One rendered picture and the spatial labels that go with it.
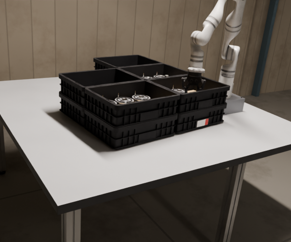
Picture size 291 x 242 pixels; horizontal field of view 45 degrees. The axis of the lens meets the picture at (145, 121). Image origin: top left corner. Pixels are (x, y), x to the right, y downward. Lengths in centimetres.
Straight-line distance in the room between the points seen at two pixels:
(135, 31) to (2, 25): 138
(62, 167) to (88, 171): 12
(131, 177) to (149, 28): 277
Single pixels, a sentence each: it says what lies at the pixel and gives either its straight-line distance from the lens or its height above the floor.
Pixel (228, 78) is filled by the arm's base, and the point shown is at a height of 93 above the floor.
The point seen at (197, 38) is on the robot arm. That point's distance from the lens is 191.
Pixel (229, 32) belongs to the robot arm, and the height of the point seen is 122.
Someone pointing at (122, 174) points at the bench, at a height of 70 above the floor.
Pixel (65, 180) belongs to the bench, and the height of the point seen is 70.
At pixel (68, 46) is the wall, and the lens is 366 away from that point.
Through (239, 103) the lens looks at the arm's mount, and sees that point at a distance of 238.
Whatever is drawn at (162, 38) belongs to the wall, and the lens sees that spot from 418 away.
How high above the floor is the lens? 146
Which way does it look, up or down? 22 degrees down
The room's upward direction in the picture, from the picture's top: 5 degrees clockwise
